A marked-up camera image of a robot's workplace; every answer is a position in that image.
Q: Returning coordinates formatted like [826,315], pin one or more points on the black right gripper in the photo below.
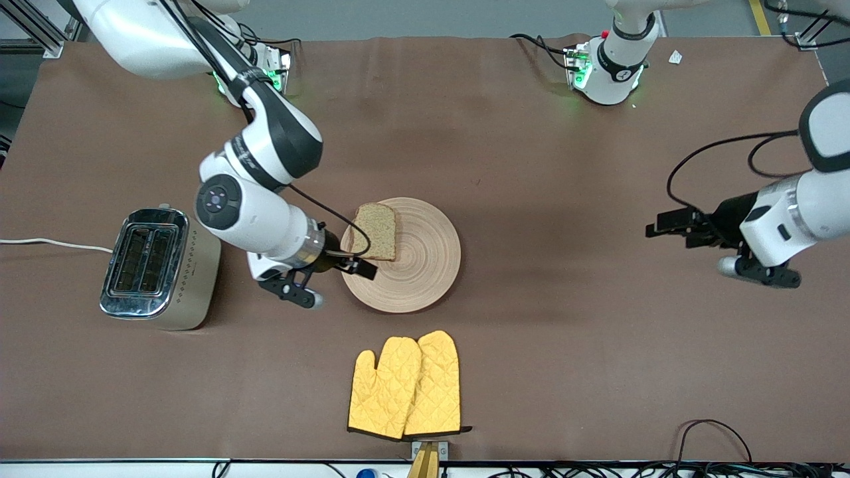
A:
[330,255]

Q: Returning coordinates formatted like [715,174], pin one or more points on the small metal bracket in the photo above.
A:
[443,450]

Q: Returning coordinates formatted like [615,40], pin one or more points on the brown table cover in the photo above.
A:
[531,166]

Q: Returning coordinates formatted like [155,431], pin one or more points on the yellow quilted oven mitt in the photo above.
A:
[438,385]
[385,392]

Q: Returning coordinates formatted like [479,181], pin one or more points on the yellow floor tape strip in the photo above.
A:
[759,16]

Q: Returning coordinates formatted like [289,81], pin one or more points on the green lit connector board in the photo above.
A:
[576,66]
[282,70]

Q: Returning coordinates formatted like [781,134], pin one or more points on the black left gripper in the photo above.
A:
[728,214]

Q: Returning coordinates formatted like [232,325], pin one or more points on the small white paper scrap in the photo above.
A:
[675,57]

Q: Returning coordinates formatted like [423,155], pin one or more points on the round wooden plate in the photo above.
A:
[425,265]

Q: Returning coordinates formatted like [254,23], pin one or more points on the blue round cap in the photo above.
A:
[366,474]

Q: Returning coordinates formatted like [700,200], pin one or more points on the aluminium frame profile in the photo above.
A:
[46,36]

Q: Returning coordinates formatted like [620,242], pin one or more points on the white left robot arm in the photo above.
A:
[803,206]

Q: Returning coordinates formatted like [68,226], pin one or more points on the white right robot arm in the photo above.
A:
[265,146]

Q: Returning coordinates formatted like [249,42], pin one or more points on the beige chrome toaster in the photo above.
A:
[172,292]

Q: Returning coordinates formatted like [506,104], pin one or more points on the brown toast slice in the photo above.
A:
[378,229]

